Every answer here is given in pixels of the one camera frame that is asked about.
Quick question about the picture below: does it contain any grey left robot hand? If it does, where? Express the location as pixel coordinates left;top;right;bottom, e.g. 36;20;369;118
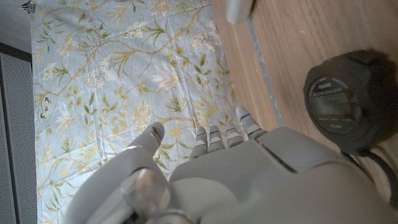
62;105;398;224

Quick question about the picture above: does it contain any floral print fabric backdrop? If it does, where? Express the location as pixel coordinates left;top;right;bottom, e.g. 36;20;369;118
30;0;249;224

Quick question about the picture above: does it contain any grey perforated panel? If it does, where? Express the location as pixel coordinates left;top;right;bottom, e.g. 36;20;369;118
0;42;39;224

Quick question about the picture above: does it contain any black timer with strap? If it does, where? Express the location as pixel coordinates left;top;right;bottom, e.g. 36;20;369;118
303;49;398;210

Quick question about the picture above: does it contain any aluminum foil roll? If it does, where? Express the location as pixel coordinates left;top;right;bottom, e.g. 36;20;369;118
224;0;255;25

